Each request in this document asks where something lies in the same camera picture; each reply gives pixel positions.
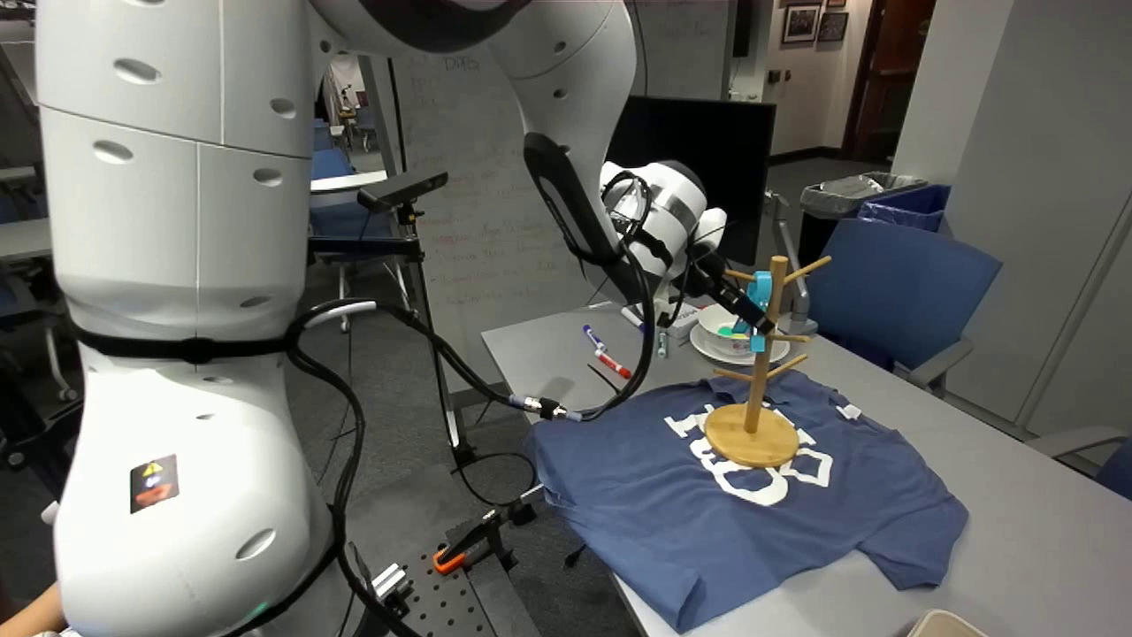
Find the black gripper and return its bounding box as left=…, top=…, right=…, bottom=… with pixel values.
left=683, top=247, right=782, bottom=341

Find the white bowl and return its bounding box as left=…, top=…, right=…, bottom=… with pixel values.
left=694, top=301, right=759, bottom=354

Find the white plate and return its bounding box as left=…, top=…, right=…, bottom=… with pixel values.
left=688, top=321, right=798, bottom=373

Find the grey trash bin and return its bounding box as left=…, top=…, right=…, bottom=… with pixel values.
left=798, top=170, right=901, bottom=268

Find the wooden mug tree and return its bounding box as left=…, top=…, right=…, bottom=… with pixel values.
left=703, top=251, right=834, bottom=474

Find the blue office chair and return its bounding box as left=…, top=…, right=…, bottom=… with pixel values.
left=806, top=217, right=1005, bottom=384
left=1094, top=435, right=1132, bottom=503

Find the black monitor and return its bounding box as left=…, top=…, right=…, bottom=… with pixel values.
left=605, top=96, right=779, bottom=268

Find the blue recycling bin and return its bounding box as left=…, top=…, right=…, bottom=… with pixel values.
left=857, top=179, right=956, bottom=237

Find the blue printed t-shirt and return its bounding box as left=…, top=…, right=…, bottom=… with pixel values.
left=528, top=367, right=973, bottom=635

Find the beige plastic tray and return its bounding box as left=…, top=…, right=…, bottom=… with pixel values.
left=907, top=604, right=991, bottom=637

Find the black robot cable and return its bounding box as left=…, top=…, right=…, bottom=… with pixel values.
left=279, top=130, right=665, bottom=431

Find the orange handled clamp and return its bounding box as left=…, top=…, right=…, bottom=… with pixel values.
left=430, top=506, right=543, bottom=581

